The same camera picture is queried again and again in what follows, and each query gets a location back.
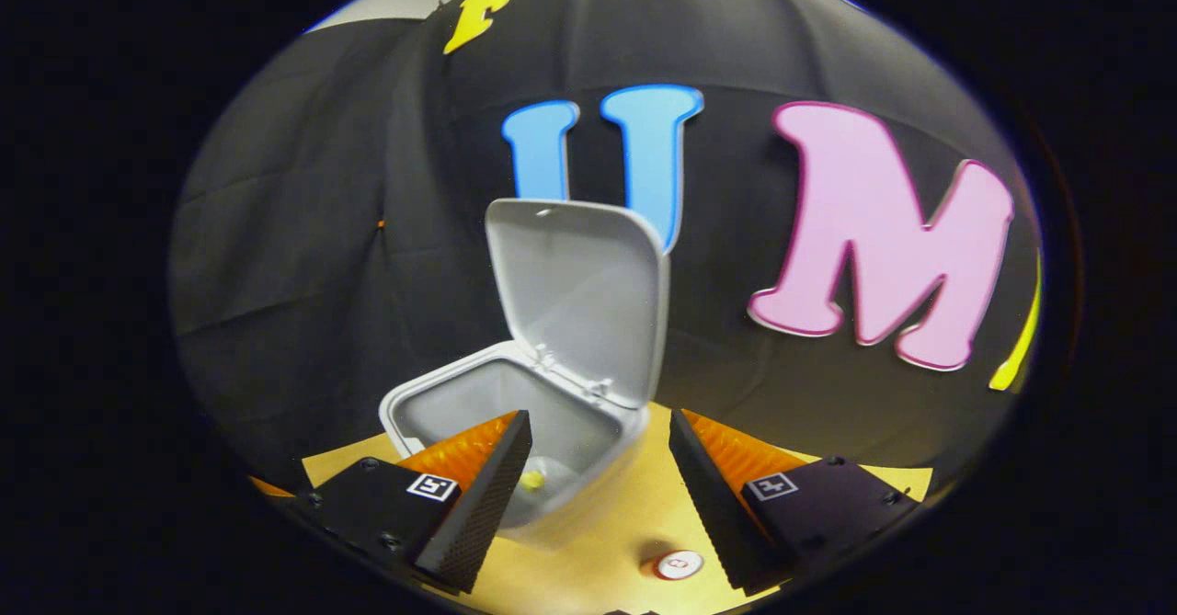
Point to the white desktop garbage bin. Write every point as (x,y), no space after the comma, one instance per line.
(588,293)

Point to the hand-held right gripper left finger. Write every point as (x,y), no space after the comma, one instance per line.
(483,509)

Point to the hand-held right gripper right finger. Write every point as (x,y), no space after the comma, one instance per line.
(713,509)

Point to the black backdrop cloth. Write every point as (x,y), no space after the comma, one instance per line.
(303,256)

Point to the red pop can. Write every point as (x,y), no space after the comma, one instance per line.
(679,564)

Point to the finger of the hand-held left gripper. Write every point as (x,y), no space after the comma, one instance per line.
(271,487)

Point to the yellow paper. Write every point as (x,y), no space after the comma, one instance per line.
(532,480)

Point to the wooden desktop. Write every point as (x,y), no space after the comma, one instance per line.
(570,583)

